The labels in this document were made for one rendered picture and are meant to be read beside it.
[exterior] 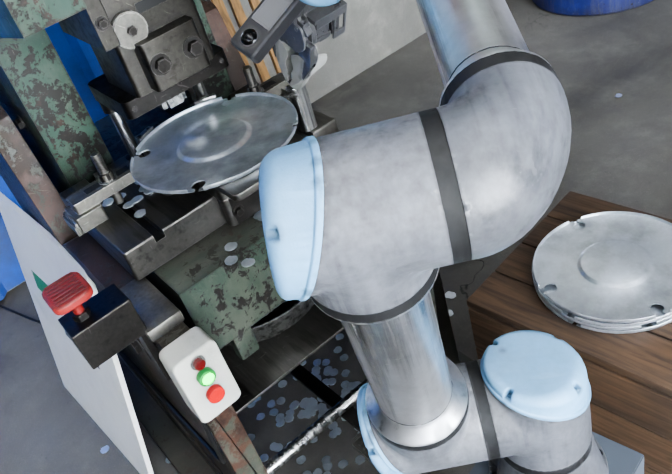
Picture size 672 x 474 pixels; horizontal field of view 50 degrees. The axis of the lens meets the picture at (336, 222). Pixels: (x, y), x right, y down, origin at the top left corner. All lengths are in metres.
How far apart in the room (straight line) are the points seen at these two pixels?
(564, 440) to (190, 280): 0.61
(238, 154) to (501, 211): 0.72
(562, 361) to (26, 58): 1.01
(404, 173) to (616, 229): 1.03
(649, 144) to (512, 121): 1.88
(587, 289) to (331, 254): 0.91
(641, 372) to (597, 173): 1.08
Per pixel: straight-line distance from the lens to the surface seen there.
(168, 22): 1.20
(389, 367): 0.68
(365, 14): 3.06
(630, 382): 1.30
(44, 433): 2.09
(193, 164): 1.18
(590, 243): 1.46
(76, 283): 1.09
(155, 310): 1.16
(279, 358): 1.47
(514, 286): 1.42
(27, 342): 2.40
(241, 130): 1.21
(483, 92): 0.54
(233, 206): 1.22
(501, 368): 0.86
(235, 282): 1.21
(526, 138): 0.51
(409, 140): 0.50
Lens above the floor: 1.34
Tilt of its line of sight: 36 degrees down
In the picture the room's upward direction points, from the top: 18 degrees counter-clockwise
